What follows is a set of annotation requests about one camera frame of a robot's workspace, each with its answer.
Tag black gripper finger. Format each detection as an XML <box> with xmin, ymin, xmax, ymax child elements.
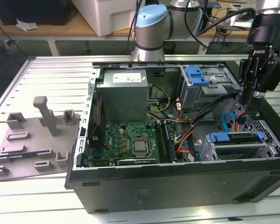
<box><xmin>246</xmin><ymin>54</ymin><xmax>280</xmax><ymax>118</ymax></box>
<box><xmin>238</xmin><ymin>57</ymin><xmax>255</xmax><ymax>105</ymax></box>

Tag red yellow black power wire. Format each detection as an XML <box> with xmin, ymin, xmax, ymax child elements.
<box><xmin>233</xmin><ymin>112</ymin><xmax>247</xmax><ymax>133</ymax></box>

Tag blue data wire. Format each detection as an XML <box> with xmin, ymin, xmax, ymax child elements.
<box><xmin>223</xmin><ymin>112</ymin><xmax>236</xmax><ymax>133</ymax></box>

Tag hard disk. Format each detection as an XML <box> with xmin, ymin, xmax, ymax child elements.
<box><xmin>199</xmin><ymin>131</ymin><xmax>265</xmax><ymax>161</ymax></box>

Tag metal disk bay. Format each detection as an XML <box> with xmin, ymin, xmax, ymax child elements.
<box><xmin>198</xmin><ymin>132</ymin><xmax>280</xmax><ymax>161</ymax></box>

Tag wooden desk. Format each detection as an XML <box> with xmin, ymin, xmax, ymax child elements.
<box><xmin>0</xmin><ymin>9</ymin><xmax>138</xmax><ymax>44</ymax></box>
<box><xmin>200</xmin><ymin>2</ymin><xmax>280</xmax><ymax>44</ymax></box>

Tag blue drive latch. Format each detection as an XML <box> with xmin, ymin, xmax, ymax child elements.
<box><xmin>186</xmin><ymin>66</ymin><xmax>211</xmax><ymax>86</ymax></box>

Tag metal drive cage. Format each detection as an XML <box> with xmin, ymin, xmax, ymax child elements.
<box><xmin>179</xmin><ymin>66</ymin><xmax>242</xmax><ymax>112</ymax></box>

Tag RAM stick with blue label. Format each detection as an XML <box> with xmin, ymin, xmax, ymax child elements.
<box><xmin>163</xmin><ymin>121</ymin><xmax>177</xmax><ymax>163</ymax></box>

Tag black RAM slot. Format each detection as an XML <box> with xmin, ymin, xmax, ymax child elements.
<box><xmin>155</xmin><ymin>121</ymin><xmax>167</xmax><ymax>163</ymax></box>

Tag grey power supply unit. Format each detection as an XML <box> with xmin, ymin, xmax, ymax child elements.
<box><xmin>97</xmin><ymin>69</ymin><xmax>152</xmax><ymax>123</ymax></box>

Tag silver CPU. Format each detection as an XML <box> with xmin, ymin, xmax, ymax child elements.
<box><xmin>132</xmin><ymin>139</ymin><xmax>149</xmax><ymax>152</ymax></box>

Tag black PC case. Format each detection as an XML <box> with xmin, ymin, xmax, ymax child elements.
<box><xmin>64</xmin><ymin>54</ymin><xmax>280</xmax><ymax>214</ymax></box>

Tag metal socket cover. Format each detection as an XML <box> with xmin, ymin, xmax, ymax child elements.
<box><xmin>130</xmin><ymin>137</ymin><xmax>152</xmax><ymax>157</ymax></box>

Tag black graphics card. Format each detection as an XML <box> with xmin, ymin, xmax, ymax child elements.
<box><xmin>116</xmin><ymin>158</ymin><xmax>157</xmax><ymax>166</ymax></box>

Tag green motherboard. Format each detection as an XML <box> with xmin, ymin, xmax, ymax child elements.
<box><xmin>88</xmin><ymin>121</ymin><xmax>185</xmax><ymax>168</ymax></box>

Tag white plastic box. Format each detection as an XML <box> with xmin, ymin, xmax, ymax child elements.
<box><xmin>72</xmin><ymin>0</ymin><xmax>140</xmax><ymax>37</ymax></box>

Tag grey parts rack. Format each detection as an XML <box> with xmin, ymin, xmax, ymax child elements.
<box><xmin>0</xmin><ymin>95</ymin><xmax>81</xmax><ymax>182</ymax></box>

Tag large black box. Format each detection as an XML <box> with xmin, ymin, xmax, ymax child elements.
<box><xmin>0</xmin><ymin>0</ymin><xmax>72</xmax><ymax>26</ymax></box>

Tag crumpled white tissue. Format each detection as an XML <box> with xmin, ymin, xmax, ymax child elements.
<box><xmin>15</xmin><ymin>19</ymin><xmax>39</xmax><ymax>32</ymax></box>

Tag dark RAM stick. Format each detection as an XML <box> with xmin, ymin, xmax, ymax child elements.
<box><xmin>8</xmin><ymin>153</ymin><xmax>37</xmax><ymax>161</ymax></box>

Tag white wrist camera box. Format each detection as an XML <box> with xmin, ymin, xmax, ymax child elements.
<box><xmin>231</xmin><ymin>13</ymin><xmax>256</xmax><ymax>28</ymax></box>

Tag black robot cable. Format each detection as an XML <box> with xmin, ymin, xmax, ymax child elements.
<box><xmin>128</xmin><ymin>0</ymin><xmax>257</xmax><ymax>51</ymax></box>

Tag black cable bundle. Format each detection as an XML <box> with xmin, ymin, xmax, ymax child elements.
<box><xmin>186</xmin><ymin>92</ymin><xmax>240</xmax><ymax>161</ymax></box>

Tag yellow wires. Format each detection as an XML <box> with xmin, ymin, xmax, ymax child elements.
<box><xmin>146</xmin><ymin>84</ymin><xmax>171</xmax><ymax>115</ymax></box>

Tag orange wire bundle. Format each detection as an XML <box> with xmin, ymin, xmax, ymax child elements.
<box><xmin>174</xmin><ymin>126</ymin><xmax>198</xmax><ymax>154</ymax></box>

